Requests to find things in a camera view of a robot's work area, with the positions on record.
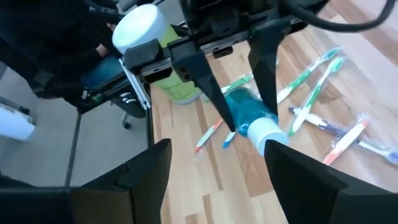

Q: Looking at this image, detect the black office chair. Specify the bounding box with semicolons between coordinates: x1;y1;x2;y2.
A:
119;110;133;131

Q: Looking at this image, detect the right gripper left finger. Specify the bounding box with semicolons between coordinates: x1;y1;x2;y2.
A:
70;138;173;224

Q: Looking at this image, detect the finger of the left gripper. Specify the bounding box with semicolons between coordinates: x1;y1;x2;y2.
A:
167;42;236;132
248;20;292;116

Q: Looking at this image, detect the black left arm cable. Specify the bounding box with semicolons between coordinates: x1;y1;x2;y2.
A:
284;0;397;32

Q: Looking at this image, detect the green disinfecting wipes canister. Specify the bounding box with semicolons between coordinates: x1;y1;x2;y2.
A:
111;3;203;105

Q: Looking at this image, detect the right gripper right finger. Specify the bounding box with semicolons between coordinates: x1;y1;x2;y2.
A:
264;139;398;224

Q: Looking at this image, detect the person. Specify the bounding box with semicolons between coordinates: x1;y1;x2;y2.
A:
0;0;147;119

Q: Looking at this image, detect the orange white wrapped toothbrush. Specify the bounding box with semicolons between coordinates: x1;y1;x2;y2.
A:
322;118;369;166
193;118;224;154

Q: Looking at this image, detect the blue mouthwash bottle white cap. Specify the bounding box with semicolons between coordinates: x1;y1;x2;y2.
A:
224;86;290;156

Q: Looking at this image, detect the blue white wrapped toothbrush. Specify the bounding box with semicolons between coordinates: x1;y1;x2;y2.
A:
221;130;237;149

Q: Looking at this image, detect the green white wrapped toothbrush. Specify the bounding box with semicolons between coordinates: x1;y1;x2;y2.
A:
276;46;341;105
201;73;254;103
287;57;346;138

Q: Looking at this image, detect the white cylindrical container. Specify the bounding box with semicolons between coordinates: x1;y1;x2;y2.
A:
0;104;37;141

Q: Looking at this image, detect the silver aluminium bar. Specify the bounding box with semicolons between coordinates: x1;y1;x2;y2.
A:
119;58;152;110

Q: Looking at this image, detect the purple white wrapped toothbrush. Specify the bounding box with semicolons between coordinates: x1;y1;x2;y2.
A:
287;105;398;166

